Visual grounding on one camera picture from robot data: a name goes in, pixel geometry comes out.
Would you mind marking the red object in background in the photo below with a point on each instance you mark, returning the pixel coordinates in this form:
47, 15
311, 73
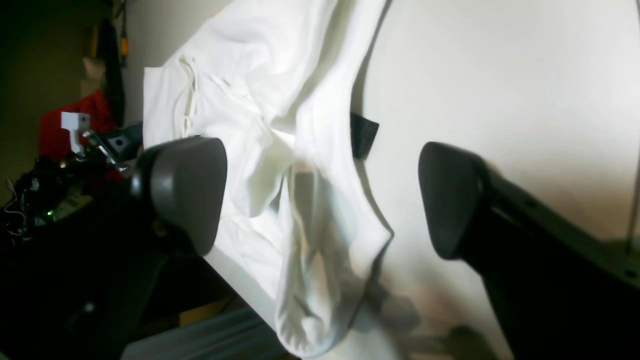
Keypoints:
54, 140

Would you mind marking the white printed T-shirt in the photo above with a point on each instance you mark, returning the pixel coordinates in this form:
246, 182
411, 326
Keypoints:
273, 80

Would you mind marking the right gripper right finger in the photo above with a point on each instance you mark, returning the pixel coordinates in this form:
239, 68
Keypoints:
558, 293

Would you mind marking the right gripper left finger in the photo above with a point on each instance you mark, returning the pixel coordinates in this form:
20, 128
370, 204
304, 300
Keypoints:
78, 288

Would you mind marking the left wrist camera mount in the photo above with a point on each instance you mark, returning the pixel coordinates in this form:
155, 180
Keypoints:
76, 123

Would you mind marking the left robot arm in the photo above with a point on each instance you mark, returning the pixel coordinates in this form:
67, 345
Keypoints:
38, 195

